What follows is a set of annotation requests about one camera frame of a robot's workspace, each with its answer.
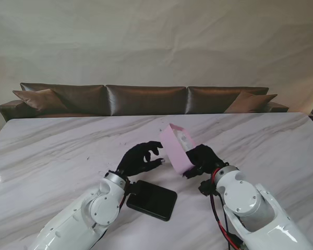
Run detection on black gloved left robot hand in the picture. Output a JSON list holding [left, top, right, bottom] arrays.
[[116, 141, 165, 178]]

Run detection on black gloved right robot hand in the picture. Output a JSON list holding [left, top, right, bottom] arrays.
[[182, 144, 229, 180]]

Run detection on printed tissue pack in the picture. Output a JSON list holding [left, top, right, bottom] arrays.
[[173, 129, 196, 152]]

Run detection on pink tissue box cover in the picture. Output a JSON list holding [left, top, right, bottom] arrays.
[[158, 123, 198, 176]]

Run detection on black tissue box base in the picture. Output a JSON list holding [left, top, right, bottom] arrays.
[[126, 180, 177, 222]]

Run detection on brown leather sofa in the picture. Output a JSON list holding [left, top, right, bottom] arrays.
[[0, 82, 290, 122]]

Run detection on brown throw pillow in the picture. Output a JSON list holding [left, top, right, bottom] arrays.
[[12, 89, 68, 111], [224, 91, 278, 114]]

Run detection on beige wrinkled backdrop cloth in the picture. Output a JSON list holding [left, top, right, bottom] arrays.
[[0, 0, 313, 123]]

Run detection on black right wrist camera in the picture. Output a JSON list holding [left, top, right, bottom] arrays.
[[199, 180, 214, 196]]

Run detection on red and black arm cables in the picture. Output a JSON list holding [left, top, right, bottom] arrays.
[[209, 168, 247, 250]]

